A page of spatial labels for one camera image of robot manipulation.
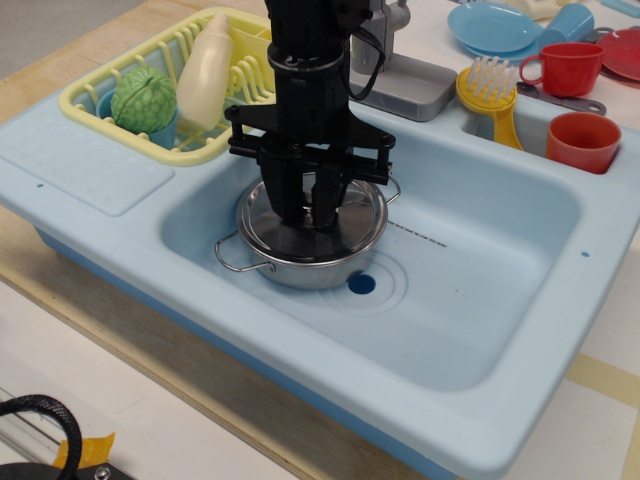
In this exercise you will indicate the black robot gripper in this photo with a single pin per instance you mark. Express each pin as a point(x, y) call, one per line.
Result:
point(311, 107)

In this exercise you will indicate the round steel pot lid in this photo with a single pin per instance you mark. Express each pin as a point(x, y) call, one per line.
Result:
point(359, 223)

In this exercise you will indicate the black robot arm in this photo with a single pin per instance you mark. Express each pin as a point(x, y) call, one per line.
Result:
point(306, 28)

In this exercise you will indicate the small steel pot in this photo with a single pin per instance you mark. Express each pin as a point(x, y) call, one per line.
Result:
point(308, 277)

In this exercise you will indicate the cream plastic bottle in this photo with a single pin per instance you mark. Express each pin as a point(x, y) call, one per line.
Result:
point(202, 86)

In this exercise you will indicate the grey toy faucet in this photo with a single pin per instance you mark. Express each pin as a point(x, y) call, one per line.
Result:
point(404, 86)

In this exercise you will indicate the blue cup in rack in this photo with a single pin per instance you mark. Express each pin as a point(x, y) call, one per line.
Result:
point(164, 137)

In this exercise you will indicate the green toy cabbage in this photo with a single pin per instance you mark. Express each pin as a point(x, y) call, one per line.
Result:
point(144, 100)

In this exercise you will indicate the yellow dish drying rack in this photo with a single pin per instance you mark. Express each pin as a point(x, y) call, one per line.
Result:
point(250, 81)

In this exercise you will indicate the yellow dish brush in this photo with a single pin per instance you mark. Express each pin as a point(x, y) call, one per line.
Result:
point(489, 87)

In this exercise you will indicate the light blue toy sink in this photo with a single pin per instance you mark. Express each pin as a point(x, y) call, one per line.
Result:
point(493, 266)

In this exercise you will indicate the blue plastic plate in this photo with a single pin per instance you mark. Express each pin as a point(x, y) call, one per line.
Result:
point(492, 27)

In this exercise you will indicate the orange plastic cup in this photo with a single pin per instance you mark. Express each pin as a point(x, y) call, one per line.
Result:
point(583, 140)

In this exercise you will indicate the grey toy utensil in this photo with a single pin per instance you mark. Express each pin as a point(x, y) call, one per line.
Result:
point(572, 103)

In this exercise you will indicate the blue plastic cup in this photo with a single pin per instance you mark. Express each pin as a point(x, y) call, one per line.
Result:
point(573, 23)

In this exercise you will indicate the red plastic plate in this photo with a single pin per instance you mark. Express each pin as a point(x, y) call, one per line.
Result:
point(621, 53)

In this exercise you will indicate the yellow tape piece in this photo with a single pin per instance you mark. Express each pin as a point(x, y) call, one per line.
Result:
point(94, 451)

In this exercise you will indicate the red cup with handle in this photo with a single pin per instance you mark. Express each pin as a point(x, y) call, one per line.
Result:
point(568, 69)

